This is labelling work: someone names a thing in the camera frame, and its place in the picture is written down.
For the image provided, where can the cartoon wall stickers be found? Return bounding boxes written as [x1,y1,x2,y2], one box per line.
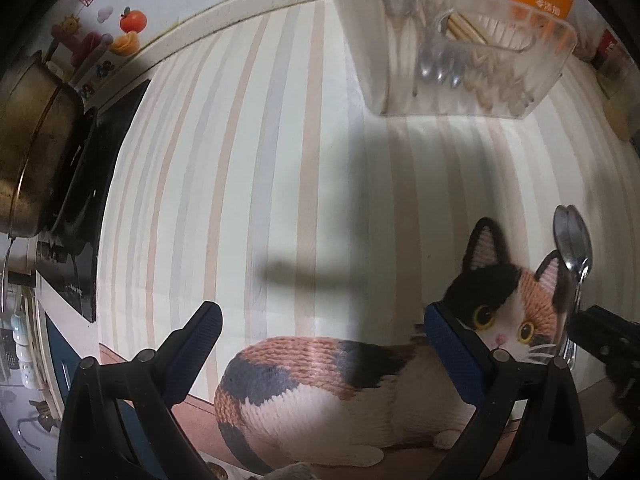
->
[47,0,151,96]

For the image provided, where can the black cooktop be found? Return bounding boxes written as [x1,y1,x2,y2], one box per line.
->
[35,77,152,325]

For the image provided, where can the metal spoon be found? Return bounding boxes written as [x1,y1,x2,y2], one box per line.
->
[552,204,594,368]
[395,0,451,86]
[407,0,467,88]

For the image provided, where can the striped cat printed mat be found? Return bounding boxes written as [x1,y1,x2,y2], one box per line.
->
[97,0,640,476]

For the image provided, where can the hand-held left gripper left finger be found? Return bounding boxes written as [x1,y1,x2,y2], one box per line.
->
[57,301,223,480]

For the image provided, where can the blue cabinet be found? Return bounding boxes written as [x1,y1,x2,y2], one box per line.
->
[45,310,101,411]

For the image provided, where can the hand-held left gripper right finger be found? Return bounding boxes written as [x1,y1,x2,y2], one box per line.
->
[424,301,593,480]

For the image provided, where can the steel cooking pot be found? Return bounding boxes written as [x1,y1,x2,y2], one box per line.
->
[0,50,87,311]

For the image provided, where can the set of wooden chopsticks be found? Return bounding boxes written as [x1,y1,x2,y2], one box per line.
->
[440,9,533,113]

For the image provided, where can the red labelled packet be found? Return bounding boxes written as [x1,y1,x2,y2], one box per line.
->
[575,25,623,78]

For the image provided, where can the clear plastic container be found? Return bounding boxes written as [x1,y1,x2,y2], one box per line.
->
[324,0,578,120]

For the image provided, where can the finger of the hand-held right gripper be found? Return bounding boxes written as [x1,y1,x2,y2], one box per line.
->
[606,360,640,402]
[569,304,640,362]

